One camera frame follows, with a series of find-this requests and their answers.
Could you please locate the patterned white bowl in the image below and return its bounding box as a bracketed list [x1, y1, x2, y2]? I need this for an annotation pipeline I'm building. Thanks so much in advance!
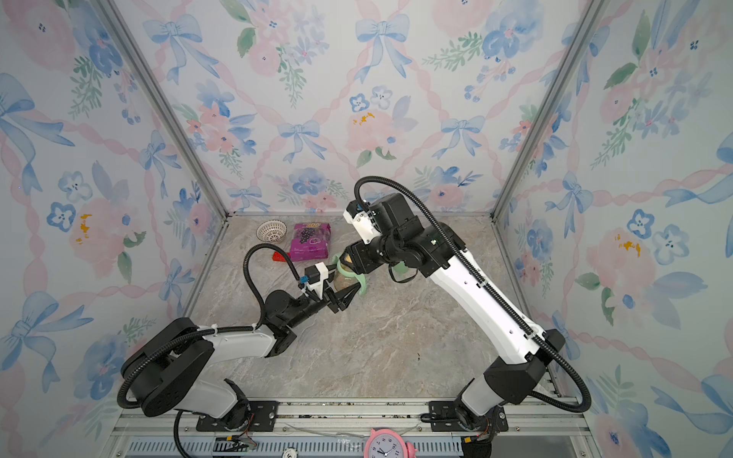
[256, 219, 287, 244]

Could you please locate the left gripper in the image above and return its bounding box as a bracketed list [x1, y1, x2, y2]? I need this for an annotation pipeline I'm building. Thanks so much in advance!
[287, 265, 361, 332]

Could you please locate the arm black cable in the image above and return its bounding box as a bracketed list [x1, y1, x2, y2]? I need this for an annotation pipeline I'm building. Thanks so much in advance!
[353, 176, 592, 414]
[116, 242, 305, 458]

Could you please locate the purple snack box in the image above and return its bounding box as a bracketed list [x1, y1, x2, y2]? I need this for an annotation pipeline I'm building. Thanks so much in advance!
[289, 223, 331, 261]

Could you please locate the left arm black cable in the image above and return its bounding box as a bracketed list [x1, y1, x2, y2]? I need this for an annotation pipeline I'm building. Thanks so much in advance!
[116, 242, 305, 458]

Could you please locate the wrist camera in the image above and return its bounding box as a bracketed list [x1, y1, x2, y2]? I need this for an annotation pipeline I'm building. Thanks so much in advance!
[300, 263, 329, 291]
[343, 210, 382, 244]

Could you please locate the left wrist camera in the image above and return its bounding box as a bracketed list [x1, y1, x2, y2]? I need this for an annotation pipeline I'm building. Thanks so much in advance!
[300, 263, 329, 291]

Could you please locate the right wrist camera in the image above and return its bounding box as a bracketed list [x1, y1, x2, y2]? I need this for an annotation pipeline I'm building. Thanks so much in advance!
[343, 210, 382, 244]

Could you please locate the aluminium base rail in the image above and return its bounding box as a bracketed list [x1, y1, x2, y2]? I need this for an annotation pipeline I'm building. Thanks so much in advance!
[102, 398, 601, 457]

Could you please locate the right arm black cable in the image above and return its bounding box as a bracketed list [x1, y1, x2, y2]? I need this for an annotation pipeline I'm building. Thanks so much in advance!
[353, 176, 592, 414]

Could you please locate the pink alarm clock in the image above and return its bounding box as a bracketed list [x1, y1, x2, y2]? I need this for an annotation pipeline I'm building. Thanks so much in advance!
[363, 429, 416, 458]

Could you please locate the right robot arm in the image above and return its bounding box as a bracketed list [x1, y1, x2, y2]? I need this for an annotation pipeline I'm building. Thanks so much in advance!
[341, 194, 565, 431]

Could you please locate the green bottle cap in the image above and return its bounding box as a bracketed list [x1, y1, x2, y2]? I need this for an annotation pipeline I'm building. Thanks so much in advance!
[393, 261, 410, 275]

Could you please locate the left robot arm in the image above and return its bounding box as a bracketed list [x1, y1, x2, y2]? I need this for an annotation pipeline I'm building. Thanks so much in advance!
[116, 263, 364, 431]

